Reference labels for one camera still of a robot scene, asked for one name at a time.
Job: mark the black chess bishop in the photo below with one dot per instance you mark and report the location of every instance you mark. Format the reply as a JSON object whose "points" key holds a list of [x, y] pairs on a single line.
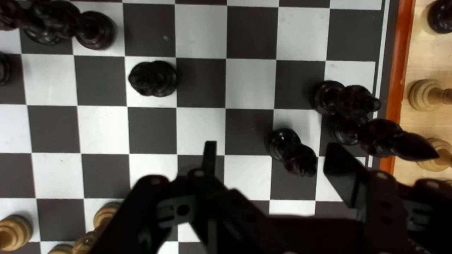
{"points": [[395, 141]]}

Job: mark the chessboard with red wooden frame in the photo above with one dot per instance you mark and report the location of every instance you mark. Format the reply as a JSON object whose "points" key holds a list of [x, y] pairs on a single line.
{"points": [[202, 84]]}

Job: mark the black chess piece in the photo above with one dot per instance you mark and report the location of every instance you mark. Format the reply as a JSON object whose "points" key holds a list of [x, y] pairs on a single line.
{"points": [[96, 29], [440, 14], [346, 105], [291, 149], [46, 21]]}

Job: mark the black chess pawn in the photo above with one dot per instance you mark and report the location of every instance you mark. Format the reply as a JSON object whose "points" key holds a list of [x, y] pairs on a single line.
{"points": [[152, 77]]}

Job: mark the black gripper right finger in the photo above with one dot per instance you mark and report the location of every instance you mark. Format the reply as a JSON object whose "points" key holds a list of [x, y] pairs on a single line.
{"points": [[350, 177]]}

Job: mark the light wooden chess piece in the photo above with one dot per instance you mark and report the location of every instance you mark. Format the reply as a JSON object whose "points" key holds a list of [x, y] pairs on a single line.
{"points": [[60, 248], [442, 156], [84, 241], [423, 93], [14, 231], [106, 214]]}

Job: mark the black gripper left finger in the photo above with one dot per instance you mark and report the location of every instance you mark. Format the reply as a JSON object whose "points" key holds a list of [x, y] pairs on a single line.
{"points": [[209, 159]]}

